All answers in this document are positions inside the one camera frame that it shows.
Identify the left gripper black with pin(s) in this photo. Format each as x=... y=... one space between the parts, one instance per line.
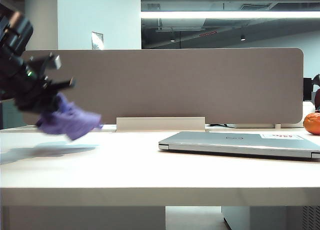
x=32 y=95

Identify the purple rag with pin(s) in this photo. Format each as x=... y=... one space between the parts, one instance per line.
x=72 y=120

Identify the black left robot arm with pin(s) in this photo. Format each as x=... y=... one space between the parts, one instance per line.
x=15 y=40

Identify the silver Dell laptop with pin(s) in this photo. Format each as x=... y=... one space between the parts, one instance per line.
x=237 y=143

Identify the brown fabric desk divider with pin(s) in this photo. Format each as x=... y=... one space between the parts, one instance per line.
x=175 y=85

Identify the white Nice Try sticker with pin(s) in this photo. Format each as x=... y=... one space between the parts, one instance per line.
x=276 y=136

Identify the black monitor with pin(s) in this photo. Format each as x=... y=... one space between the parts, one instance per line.
x=307 y=88

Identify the white rounded bag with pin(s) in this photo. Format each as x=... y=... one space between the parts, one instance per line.
x=308 y=107

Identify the orange tangerine fruit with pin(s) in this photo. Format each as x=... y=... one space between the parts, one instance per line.
x=312 y=122

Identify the dark red figure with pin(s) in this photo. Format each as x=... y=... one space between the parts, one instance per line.
x=317 y=92

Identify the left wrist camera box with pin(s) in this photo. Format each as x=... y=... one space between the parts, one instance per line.
x=47 y=63

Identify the framed wall poster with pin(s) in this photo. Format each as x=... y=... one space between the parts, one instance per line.
x=97 y=40

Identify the grey divider mounting bracket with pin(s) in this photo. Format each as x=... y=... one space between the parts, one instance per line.
x=277 y=126

